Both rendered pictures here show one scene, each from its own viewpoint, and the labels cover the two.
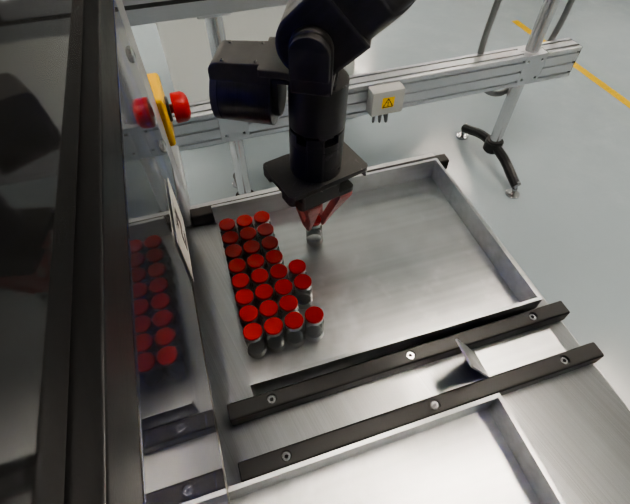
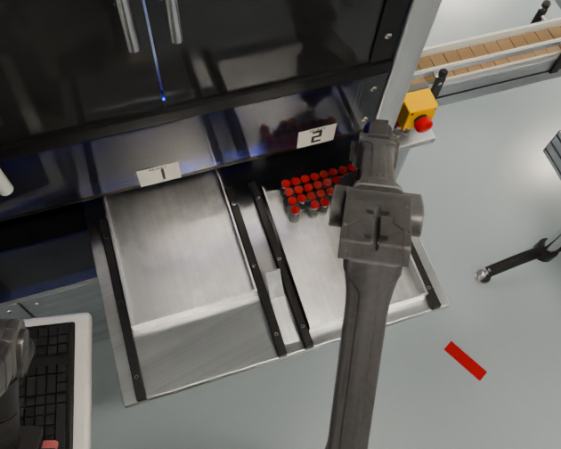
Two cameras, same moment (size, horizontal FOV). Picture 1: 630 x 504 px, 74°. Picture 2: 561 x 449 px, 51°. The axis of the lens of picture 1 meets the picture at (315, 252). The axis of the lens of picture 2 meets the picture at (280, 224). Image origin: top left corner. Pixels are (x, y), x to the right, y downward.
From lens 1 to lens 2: 95 cm
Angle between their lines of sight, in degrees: 43
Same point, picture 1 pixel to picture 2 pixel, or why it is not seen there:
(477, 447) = (236, 285)
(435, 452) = (235, 266)
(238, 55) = (375, 127)
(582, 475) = (223, 329)
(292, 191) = (344, 180)
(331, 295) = (317, 227)
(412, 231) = not seen: hidden behind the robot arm
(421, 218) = not seen: hidden behind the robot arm
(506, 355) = (282, 311)
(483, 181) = not seen: outside the picture
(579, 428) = (244, 336)
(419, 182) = (414, 288)
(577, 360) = (276, 339)
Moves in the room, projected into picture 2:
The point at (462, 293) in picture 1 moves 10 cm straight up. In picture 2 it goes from (321, 297) to (327, 280)
